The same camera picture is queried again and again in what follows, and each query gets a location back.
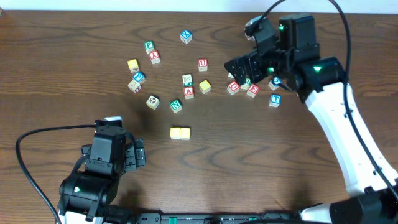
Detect red E block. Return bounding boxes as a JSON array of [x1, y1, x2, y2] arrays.
[[246, 84, 260, 98]]

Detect blue X block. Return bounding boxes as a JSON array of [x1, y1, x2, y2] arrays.
[[180, 30, 192, 44]]

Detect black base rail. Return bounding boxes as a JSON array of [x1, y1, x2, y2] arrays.
[[136, 211, 296, 224]]

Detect blue 2 block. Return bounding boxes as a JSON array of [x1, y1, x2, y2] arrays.
[[268, 77, 282, 91]]

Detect blue T block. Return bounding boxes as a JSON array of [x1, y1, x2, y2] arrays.
[[269, 94, 282, 107]]

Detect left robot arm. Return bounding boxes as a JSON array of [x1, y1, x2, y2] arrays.
[[58, 125, 146, 223]]

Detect white green picture block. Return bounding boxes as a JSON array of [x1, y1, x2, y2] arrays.
[[182, 74, 193, 87]]

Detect green N block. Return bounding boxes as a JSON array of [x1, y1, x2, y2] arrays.
[[170, 99, 182, 113]]

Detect red U block upper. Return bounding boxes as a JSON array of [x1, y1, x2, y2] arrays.
[[198, 58, 208, 72]]

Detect yellow block far left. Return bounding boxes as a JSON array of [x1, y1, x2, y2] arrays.
[[127, 59, 140, 73]]

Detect yellow O block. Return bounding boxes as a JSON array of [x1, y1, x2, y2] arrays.
[[180, 128, 190, 140]]

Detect red Y block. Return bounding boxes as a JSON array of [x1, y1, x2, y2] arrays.
[[149, 50, 160, 65]]

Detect blue P block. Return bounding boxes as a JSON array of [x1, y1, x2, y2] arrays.
[[132, 72, 146, 84]]

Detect yellow block centre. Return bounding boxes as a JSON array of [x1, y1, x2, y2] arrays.
[[199, 80, 211, 94]]

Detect white red picture block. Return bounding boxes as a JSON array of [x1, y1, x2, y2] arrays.
[[127, 80, 142, 93]]

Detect red u block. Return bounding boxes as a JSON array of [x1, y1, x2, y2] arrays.
[[227, 81, 240, 95], [198, 58, 208, 72]]

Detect red U block lower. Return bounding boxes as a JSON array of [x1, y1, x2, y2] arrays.
[[227, 81, 240, 95]]

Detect green R block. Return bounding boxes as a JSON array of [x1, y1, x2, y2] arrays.
[[240, 78, 251, 90]]

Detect yellow C block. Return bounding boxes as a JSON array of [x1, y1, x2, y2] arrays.
[[170, 127, 180, 139]]

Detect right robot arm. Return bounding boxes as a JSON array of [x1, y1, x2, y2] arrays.
[[224, 14, 397, 223]]

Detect red A block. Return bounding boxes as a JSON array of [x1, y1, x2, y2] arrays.
[[183, 86, 195, 100]]

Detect green F block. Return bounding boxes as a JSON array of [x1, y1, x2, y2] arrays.
[[144, 40, 155, 54]]

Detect cream picture block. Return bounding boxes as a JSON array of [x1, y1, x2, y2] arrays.
[[146, 95, 160, 110]]

